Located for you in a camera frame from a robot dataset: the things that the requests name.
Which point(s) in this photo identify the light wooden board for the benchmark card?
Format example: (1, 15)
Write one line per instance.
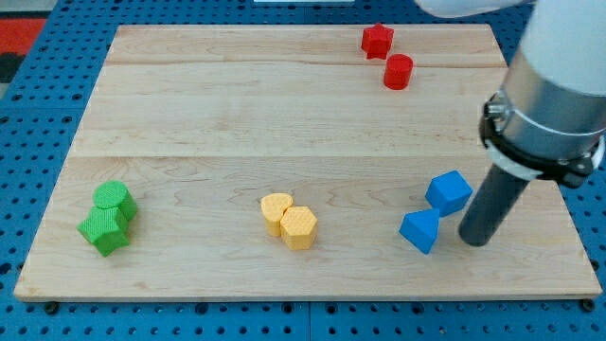
(201, 122)

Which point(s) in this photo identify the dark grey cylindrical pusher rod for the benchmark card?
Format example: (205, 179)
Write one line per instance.
(493, 201)

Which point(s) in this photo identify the green star block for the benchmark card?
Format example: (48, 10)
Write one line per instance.
(106, 229)

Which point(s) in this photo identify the blue cube block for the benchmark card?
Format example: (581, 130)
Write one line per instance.
(448, 193)

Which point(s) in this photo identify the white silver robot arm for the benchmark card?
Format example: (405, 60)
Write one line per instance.
(547, 119)

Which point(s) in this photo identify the yellow hexagon block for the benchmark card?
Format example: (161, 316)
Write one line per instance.
(298, 228)

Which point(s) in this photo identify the red cylinder block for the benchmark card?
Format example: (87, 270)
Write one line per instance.
(398, 71)

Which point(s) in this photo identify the yellow heart block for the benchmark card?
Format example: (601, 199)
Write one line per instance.
(273, 207)

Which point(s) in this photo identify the green cylinder block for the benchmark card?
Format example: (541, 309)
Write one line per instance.
(115, 194)

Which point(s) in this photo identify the blue triangular prism block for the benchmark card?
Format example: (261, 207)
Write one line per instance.
(421, 228)

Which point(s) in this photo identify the red star block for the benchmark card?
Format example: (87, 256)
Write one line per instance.
(377, 41)

